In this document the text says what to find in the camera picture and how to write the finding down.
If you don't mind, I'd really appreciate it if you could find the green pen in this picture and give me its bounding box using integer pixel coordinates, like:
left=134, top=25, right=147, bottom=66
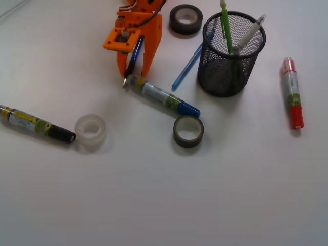
left=220, top=0, right=238, bottom=92

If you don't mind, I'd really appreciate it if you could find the black tape roll far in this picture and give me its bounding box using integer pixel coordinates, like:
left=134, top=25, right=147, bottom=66
left=169, top=4, right=203, bottom=35

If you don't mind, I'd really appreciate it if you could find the blue cap marker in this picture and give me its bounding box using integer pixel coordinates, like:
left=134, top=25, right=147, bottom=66
left=127, top=75, right=200, bottom=118

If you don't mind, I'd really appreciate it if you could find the black tape roll near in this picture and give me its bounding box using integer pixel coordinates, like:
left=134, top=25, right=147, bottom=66
left=173, top=116, right=204, bottom=148

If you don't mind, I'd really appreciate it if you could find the black mesh pen holder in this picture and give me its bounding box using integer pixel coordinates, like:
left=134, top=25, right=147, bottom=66
left=197, top=13, right=267, bottom=97

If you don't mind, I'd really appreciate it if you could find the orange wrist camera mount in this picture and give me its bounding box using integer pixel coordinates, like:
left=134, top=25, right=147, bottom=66
left=102, top=27, right=141, bottom=53

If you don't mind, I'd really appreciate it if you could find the light blue pen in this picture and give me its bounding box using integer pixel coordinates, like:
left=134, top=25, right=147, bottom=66
left=171, top=43, right=203, bottom=91

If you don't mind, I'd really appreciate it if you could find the dark blue click pen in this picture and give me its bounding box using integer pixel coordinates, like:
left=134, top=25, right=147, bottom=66
left=122, top=35, right=144, bottom=88

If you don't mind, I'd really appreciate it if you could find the black tape roll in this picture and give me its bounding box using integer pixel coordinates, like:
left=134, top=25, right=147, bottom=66
left=169, top=4, right=203, bottom=35
left=173, top=116, right=204, bottom=148

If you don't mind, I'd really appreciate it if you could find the black camera cable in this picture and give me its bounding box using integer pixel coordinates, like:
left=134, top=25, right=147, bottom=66
left=128, top=0, right=165, bottom=28

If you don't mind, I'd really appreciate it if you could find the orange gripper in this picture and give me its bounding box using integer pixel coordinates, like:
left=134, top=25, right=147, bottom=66
left=114, top=1, right=166, bottom=77

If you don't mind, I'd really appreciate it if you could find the white dotted pen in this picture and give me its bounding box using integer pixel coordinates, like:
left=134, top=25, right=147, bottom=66
left=230, top=14, right=267, bottom=55

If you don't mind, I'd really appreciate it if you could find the black cap marker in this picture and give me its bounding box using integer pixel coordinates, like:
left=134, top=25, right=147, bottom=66
left=1, top=105, right=76, bottom=144

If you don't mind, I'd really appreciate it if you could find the clear tape roll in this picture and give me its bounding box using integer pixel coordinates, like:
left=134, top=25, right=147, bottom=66
left=74, top=114, right=107, bottom=148

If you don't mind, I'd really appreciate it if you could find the red cap marker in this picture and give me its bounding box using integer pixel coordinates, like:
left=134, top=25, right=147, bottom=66
left=281, top=57, right=304, bottom=130

